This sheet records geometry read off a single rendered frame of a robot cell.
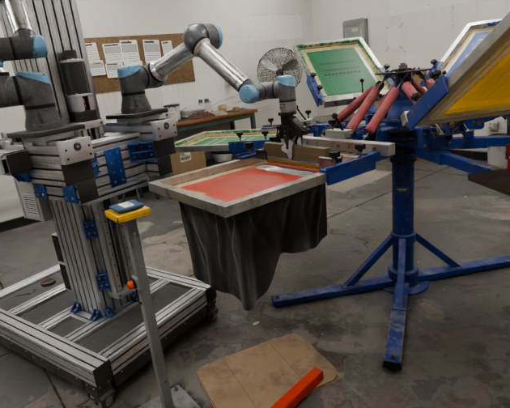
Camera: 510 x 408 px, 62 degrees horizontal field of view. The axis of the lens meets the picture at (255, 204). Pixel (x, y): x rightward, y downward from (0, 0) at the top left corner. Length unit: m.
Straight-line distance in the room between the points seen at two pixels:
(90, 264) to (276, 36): 5.31
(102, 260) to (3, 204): 3.10
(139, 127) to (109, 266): 0.73
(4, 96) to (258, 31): 5.19
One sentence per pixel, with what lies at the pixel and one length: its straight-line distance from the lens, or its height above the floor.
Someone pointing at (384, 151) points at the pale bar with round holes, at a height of 1.01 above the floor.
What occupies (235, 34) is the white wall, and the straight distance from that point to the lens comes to 6.51.
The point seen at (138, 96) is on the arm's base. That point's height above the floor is 1.33.
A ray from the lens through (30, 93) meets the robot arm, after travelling 1.96.
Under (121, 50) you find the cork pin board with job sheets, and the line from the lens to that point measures 5.63.
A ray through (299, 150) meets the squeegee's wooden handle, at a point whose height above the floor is 1.04.
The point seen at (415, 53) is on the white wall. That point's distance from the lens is 6.39.
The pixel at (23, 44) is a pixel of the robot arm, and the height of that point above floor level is 1.56.
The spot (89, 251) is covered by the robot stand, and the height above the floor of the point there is 0.61.
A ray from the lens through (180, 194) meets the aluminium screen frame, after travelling 1.63.
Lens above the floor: 1.41
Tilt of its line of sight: 18 degrees down
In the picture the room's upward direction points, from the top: 6 degrees counter-clockwise
